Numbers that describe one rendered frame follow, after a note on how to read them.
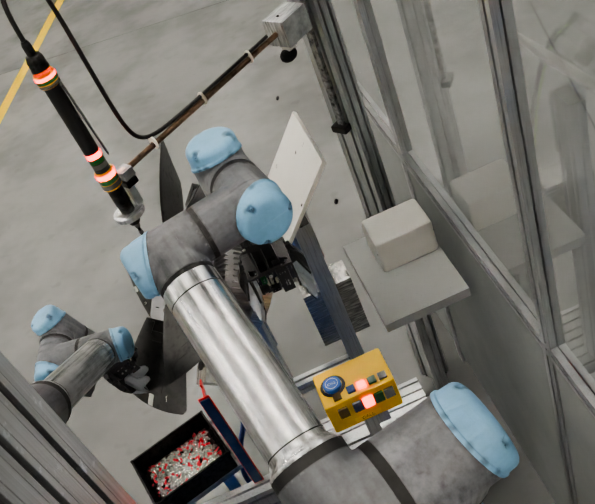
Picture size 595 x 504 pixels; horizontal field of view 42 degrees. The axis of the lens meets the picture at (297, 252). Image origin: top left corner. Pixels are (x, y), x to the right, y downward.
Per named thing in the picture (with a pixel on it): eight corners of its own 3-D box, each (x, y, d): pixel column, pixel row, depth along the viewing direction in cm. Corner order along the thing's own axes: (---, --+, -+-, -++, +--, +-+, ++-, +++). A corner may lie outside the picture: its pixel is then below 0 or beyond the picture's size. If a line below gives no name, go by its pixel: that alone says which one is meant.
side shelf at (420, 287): (418, 220, 233) (416, 213, 231) (471, 295, 205) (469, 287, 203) (345, 253, 233) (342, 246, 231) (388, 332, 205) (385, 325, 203)
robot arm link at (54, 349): (71, 364, 165) (77, 325, 173) (24, 378, 167) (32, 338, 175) (89, 384, 170) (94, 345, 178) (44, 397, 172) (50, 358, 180)
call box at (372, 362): (389, 375, 177) (377, 346, 170) (405, 407, 169) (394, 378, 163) (325, 404, 177) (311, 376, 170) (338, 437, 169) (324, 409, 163)
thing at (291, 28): (296, 26, 200) (285, -4, 194) (316, 28, 195) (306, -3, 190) (271, 48, 195) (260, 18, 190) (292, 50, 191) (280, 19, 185)
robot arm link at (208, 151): (194, 167, 101) (172, 143, 108) (226, 228, 108) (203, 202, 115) (245, 136, 103) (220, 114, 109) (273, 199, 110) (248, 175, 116)
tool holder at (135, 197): (137, 195, 175) (117, 161, 169) (157, 201, 171) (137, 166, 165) (109, 221, 171) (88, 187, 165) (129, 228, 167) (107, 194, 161)
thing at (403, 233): (418, 218, 229) (409, 189, 222) (440, 249, 217) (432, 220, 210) (365, 241, 229) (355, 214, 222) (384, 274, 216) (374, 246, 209)
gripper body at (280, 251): (260, 307, 119) (230, 252, 111) (248, 273, 126) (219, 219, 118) (305, 287, 119) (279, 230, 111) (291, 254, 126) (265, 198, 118)
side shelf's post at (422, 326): (461, 430, 273) (408, 265, 220) (466, 438, 270) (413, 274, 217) (451, 434, 273) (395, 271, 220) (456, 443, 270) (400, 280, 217)
